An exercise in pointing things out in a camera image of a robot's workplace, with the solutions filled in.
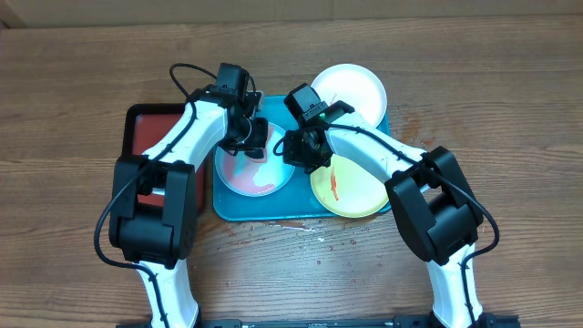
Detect teal plastic tray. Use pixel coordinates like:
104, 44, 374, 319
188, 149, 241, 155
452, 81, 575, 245
211, 94, 394, 222

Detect white plate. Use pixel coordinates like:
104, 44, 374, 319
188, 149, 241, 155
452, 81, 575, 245
311, 64, 388, 127

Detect light blue plate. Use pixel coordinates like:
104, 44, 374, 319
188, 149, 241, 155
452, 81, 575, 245
214, 123, 295, 197

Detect black tray with red water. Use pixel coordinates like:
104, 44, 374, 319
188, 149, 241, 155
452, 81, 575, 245
122, 103, 206, 214

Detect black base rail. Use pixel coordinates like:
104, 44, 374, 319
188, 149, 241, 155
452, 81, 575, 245
116, 313, 521, 328

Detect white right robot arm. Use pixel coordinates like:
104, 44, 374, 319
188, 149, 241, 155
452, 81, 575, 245
279, 100, 484, 327

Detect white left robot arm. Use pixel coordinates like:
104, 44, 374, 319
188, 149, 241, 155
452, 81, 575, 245
97, 88, 268, 327

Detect yellow plate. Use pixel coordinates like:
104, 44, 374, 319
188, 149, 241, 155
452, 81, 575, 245
310, 155, 390, 219

